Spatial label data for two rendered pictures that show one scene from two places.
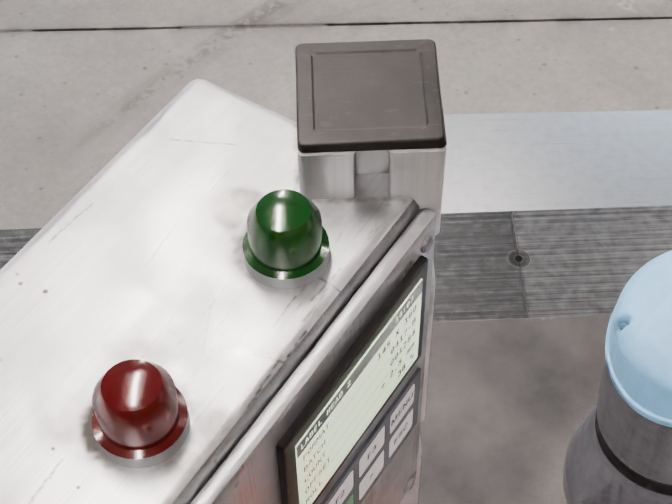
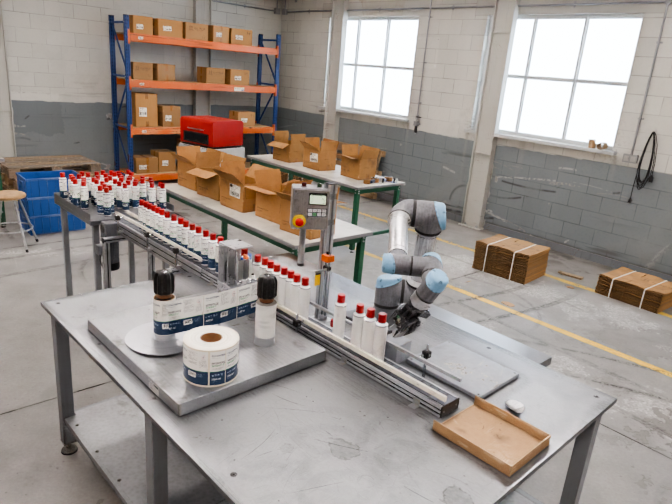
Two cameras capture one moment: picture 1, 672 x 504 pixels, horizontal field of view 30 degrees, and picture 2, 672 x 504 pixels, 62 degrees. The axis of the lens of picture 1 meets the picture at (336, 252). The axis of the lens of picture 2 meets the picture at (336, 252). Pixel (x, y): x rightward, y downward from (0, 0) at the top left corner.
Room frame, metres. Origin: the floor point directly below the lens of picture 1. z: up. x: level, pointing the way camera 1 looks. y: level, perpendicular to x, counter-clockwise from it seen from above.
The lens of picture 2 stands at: (-1.41, -1.84, 1.98)
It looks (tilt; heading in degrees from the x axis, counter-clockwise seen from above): 18 degrees down; 46
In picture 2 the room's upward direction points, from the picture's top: 5 degrees clockwise
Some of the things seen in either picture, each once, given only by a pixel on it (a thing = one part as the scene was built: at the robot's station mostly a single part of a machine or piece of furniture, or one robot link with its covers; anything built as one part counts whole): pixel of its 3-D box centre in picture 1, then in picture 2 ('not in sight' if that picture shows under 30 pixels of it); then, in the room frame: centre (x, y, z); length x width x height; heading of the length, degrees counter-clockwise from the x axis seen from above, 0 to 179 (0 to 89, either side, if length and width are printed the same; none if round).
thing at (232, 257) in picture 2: not in sight; (236, 269); (0.03, 0.36, 1.01); 0.14 x 0.13 x 0.26; 91
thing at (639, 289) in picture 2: not in sight; (638, 288); (4.62, -0.07, 0.11); 0.65 x 0.54 x 0.22; 87
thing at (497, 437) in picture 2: not in sight; (491, 432); (0.15, -1.05, 0.85); 0.30 x 0.26 x 0.04; 91
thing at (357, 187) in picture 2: not in sight; (318, 197); (3.33, 3.53, 0.39); 2.20 x 0.80 x 0.78; 90
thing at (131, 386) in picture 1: (136, 403); not in sight; (0.17, 0.05, 1.49); 0.03 x 0.03 x 0.02
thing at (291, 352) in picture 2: not in sight; (204, 339); (-0.32, 0.06, 0.86); 0.80 x 0.67 x 0.05; 91
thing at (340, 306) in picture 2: not in sight; (339, 316); (0.14, -0.28, 0.98); 0.05 x 0.05 x 0.20
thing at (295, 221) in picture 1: (284, 230); not in sight; (0.23, 0.01, 1.49); 0.03 x 0.03 x 0.02
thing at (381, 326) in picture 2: not in sight; (380, 337); (0.15, -0.51, 0.98); 0.05 x 0.05 x 0.20
